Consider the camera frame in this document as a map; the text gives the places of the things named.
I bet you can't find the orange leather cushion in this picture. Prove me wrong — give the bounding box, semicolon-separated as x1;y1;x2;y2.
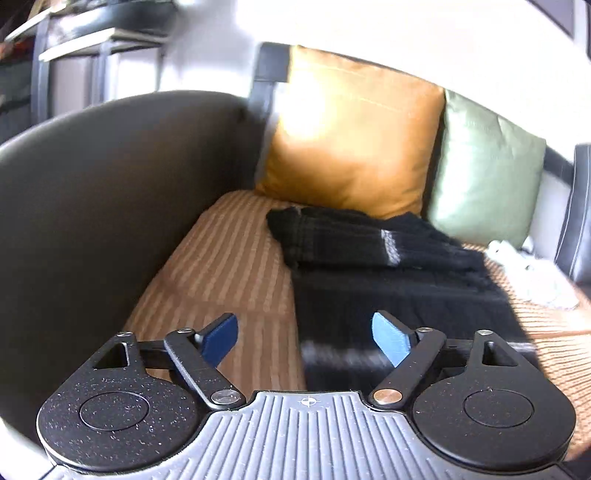
254;45;446;220

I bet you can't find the light grey garment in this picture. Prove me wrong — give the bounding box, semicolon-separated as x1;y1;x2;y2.
485;240;580;310

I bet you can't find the black bonsai rockery planter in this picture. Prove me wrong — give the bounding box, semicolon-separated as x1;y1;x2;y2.
51;0;178;35

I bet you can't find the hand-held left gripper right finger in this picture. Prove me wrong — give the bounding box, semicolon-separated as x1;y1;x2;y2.
369;311;518;408

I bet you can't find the green satin cushion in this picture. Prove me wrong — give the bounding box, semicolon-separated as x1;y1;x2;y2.
427;90;548;247

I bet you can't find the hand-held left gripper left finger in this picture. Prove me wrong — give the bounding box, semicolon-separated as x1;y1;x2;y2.
95;313;246;411

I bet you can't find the black storage shelf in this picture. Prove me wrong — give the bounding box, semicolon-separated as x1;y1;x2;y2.
0;60;38;144

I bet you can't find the dark leather sofa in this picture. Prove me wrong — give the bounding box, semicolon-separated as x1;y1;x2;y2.
0;41;591;462

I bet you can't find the black patterned knit sweater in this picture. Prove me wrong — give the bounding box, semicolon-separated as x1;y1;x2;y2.
267;207;539;393

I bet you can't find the woven brown seat mat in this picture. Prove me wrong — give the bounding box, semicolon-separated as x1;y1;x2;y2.
122;189;591;393

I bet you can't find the white-top metal side table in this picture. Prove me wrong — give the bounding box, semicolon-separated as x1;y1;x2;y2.
39;25;167;121

